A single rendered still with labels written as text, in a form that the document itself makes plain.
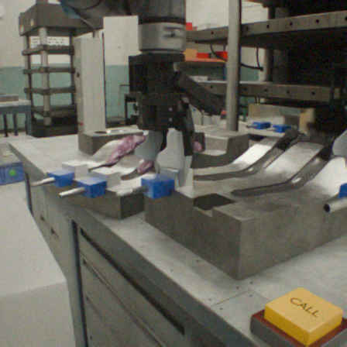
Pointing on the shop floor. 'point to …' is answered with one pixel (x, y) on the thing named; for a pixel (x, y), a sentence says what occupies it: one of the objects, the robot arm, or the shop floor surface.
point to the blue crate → (12, 173)
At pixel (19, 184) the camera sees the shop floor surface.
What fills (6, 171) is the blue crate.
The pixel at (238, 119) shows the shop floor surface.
